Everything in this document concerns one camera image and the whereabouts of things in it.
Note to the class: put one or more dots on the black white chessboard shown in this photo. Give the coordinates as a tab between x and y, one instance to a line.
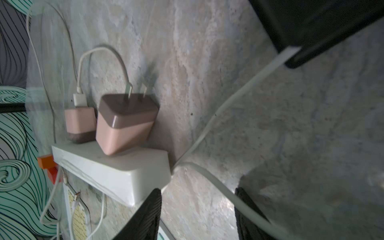
314	26

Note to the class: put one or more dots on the white power strip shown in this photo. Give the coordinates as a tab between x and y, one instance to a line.
128	177

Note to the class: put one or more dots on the orange small box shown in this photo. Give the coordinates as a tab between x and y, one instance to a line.
47	163

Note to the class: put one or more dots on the green wireless keyboard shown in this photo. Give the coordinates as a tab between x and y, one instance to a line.
164	233

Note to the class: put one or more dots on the pink charger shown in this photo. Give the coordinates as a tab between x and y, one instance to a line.
125	120
81	124

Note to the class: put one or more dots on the yellow wireless keyboard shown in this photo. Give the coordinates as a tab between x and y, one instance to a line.
78	215

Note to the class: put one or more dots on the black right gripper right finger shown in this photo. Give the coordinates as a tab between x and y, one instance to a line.
246	229

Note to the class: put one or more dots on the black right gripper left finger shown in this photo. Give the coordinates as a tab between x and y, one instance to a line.
144	224

